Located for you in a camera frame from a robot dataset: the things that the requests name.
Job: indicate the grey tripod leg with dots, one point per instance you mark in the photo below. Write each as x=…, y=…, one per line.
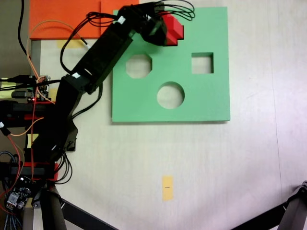
x=296, y=206

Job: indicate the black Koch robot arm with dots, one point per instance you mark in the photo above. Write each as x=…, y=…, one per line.
x=103, y=55

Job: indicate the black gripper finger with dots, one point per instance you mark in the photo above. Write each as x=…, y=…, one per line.
x=165, y=14
x=164, y=40

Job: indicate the yellow tape marker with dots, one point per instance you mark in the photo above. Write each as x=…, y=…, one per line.
x=167, y=188

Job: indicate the black red table clamp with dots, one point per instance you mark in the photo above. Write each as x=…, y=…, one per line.
x=40, y=171
x=21, y=110

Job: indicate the orange foam mat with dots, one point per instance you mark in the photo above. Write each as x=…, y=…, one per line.
x=62, y=16

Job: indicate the green shape hole board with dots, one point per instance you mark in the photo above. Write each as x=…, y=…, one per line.
x=204, y=95

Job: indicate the red cross columnar block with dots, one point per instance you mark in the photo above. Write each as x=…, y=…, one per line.
x=175, y=28

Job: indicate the black tripod brace bar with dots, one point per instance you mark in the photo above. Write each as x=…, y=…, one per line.
x=259, y=219
x=88, y=216

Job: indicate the black power converter board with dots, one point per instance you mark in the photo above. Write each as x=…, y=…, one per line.
x=16, y=194

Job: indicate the yellow sticky note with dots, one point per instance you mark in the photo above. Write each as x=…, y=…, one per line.
x=72, y=43
x=32, y=140

